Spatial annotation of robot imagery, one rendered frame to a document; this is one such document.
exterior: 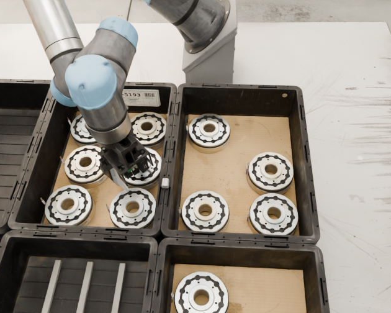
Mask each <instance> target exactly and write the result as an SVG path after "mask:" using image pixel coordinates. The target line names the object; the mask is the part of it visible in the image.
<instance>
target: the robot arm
mask: <svg viewBox="0 0 391 313"><path fill-rule="evenodd" d="M142 1H143V2H145V3H146V5H147V6H150V7H151V8H152V9H153V10H155V11H156V12H157V13H158V14H160V15H161V16H162V17H164V18H165V19H166V20H167V21H169V22H170V23H171V24H172V25H174V26H175V27H176V28H177V29H178V31H179V33H180V34H181V35H182V37H183V39H184V40H185V42H186V43H187V44H188V45H190V46H191V47H192V48H196V47H199V46H201V45H203V44H204V43H205V42H206V41H208V39H209V38H211V36H213V34H214V33H215V32H216V30H217V29H218V27H219V25H220V24H221V22H222V19H223V17H224V13H225V7H224V5H223V4H222V3H221V2H220V1H218V0H142ZM23 2H24V5H25V8H26V10H27V12H28V14H29V16H30V19H31V21H32V23H33V25H34V28H35V30H36V33H37V35H38V37H39V39H40V42H41V44H42V47H43V49H44V51H45V53H46V56H47V58H48V61H49V62H50V65H51V67H52V70H53V72H54V74H55V75H54V77H53V79H52V81H51V84H50V90H51V92H52V95H53V97H54V98H55V99H56V100H57V101H58V102H59V103H60V104H62V105H64V106H69V107H76V106H77V107H78V109H79V111H80V113H81V115H82V117H83V119H84V120H85V123H86V125H85V128H86V129H87V131H88V132H89V134H90V135H91V136H92V137H93V138H94V139H95V140H96V141H97V143H98V144H99V145H100V146H102V147H101V151H100V153H99V155H100V156H101V157H102V158H100V159H99V161H100V169H101V171H102V172H103V173H104V174H105V175H106V176H108V177H109V178H110V179H111V180H112V181H113V182H114V183H115V184H116V185H118V186H121V187H122V188H123V189H124V190H126V192H129V190H128V187H127V186H128V184H127V182H126V180H125V178H127V179H129V178H130V177H132V176H133V175H134V176H135V175H136V174H138V173H139V172H140V171H141V172H142V173H144V172H145V171H148V172H149V173H151V174H152V172H151V170H150V169H149V166H148V162H149V163H150V164H151V165H152V166H154V164H153V161H152V159H151V155H150V153H149V151H148V150H147V149H146V148H145V147H144V146H143V145H142V144H141V143H140V142H139V141H138V140H137V139H136V137H135V136H134V135H132V134H133V129H132V123H131V120H130V118H129V115H128V112H127V109H128V106H127V105H126V104H125V102H124V99H123V97H122V92H123V89H124V86H125V82H126V80H127V76H128V72H129V70H130V67H131V64H132V61H133V58H134V55H135V54H136V52H137V43H138V33H137V31H136V29H135V28H134V26H133V25H132V24H131V23H130V22H128V21H127V20H125V19H123V18H120V17H108V18H106V19H104V20H103V21H102V22H101V23H100V25H99V27H98V28H97V29H96V34H95V36H94V38H93V39H92V40H91V41H90V42H89V43H88V44H87V45H86V46H85V47H84V45H83V42H82V40H81V37H80V36H79V33H78V31H77V28H76V26H75V24H74V22H73V19H72V17H71V14H70V12H69V10H68V7H67V5H66V3H65V0H23ZM147 155H148V156H149V158H150V159H149V158H148V157H147ZM124 177H125V178H124Z"/></svg>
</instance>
